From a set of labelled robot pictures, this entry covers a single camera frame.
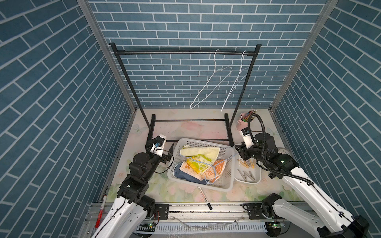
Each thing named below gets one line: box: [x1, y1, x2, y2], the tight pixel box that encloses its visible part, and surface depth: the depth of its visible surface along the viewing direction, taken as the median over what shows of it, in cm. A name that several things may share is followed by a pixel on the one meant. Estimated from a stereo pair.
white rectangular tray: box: [233, 144, 262, 185], surface depth 88 cm
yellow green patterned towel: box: [179, 145, 221, 175], surface depth 88 cm
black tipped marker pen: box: [197, 185, 214, 211], surface depth 78 cm
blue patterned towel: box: [173, 161, 210, 185], surface depth 83 cm
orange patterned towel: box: [179, 159, 228, 183], surface depth 82 cm
